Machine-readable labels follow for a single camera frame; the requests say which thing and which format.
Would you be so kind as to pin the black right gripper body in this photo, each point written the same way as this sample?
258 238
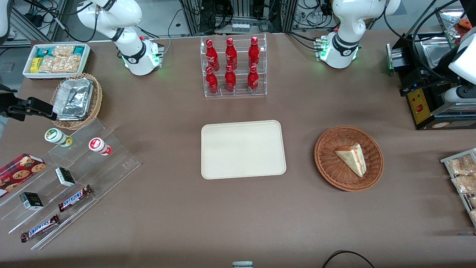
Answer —
8 104

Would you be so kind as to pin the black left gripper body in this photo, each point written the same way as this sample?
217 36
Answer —
428 74

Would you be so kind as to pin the triangle sandwich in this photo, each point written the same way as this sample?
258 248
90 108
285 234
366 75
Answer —
353 160

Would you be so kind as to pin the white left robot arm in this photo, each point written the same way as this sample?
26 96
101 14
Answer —
346 22

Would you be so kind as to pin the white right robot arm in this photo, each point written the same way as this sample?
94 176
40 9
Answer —
128 46

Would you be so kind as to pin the steel shelf tray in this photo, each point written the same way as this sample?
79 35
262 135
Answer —
448 16

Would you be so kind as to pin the light wicker basket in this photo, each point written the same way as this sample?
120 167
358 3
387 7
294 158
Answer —
97 98

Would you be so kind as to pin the tray of wrapped pastries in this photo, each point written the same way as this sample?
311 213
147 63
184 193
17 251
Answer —
446 160

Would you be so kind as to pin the brown wicker basket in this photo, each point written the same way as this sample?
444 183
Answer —
331 163

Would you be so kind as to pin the cream plastic tray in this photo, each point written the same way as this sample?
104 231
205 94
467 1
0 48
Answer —
243 149

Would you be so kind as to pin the steel pan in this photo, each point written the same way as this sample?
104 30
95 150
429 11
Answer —
435 52

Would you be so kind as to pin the black machine with yellow panel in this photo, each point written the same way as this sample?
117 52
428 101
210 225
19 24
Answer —
420 108

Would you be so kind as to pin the green capped white bottle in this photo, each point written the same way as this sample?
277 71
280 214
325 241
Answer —
55 136

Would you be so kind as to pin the aluminium foil container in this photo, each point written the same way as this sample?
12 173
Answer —
72 98

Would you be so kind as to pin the white plastic snack bin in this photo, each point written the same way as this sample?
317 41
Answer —
28 72

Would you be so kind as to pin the yellow snack pack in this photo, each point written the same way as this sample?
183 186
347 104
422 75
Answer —
35 65

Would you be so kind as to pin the large clear cracker bag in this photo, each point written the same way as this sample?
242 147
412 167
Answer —
61 64

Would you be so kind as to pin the teal snack pack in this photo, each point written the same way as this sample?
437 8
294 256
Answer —
79 50
44 52

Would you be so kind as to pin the small clear cracker bag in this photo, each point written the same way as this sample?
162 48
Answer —
63 51

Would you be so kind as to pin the red cookie box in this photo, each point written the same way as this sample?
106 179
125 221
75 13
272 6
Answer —
20 171

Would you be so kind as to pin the red capped white bottle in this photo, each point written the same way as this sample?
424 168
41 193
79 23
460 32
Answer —
98 145

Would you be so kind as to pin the small black box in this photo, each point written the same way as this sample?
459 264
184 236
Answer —
65 176
31 201

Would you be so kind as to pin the clear acrylic stepped stand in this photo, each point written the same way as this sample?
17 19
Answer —
100 171

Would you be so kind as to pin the brown Snickers bar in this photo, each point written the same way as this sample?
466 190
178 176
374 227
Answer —
40 228
74 198

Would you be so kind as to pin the clear bag of crackers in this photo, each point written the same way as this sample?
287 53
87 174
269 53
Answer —
473 201
463 165
465 184
473 215

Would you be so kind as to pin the red cola bottle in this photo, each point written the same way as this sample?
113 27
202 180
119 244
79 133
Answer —
211 82
253 79
254 53
230 80
212 56
231 55

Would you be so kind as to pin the clear acrylic bottle rack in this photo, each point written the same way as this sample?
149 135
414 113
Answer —
240 93

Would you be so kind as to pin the white power strip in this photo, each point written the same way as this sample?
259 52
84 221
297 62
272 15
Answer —
240 27

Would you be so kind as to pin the small grey object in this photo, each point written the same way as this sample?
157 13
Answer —
242 265

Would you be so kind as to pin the aluminium frame rack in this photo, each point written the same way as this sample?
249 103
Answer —
238 11

